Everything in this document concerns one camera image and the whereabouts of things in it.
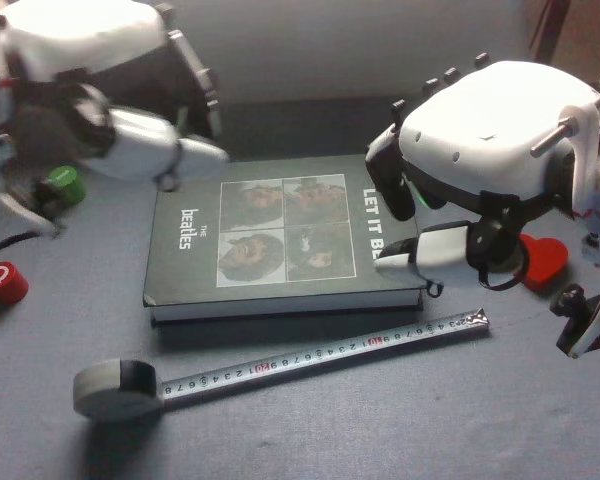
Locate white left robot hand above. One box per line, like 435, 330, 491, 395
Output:
0, 0, 232, 195

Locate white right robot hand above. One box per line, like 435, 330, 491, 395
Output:
364, 52, 600, 300

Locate grey tape measure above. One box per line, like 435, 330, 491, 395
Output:
72, 307, 491, 424

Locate black Let It Be book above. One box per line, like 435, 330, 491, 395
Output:
142, 153, 429, 327

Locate dark wooden furniture leg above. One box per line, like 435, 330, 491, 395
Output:
527, 0, 575, 64

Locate red heart block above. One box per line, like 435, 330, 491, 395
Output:
517, 234, 570, 293

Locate green cylinder block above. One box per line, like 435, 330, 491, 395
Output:
47, 165, 87, 206

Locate red cylinder block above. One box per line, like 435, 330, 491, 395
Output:
0, 261, 30, 303

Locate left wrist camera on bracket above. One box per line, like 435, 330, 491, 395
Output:
0, 174, 65, 240

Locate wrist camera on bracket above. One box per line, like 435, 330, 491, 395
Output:
549, 282, 600, 360
0, 174, 65, 240

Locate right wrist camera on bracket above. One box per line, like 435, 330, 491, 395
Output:
549, 282, 600, 360

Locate left wrist camera black cable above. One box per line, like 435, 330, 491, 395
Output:
0, 228, 37, 262

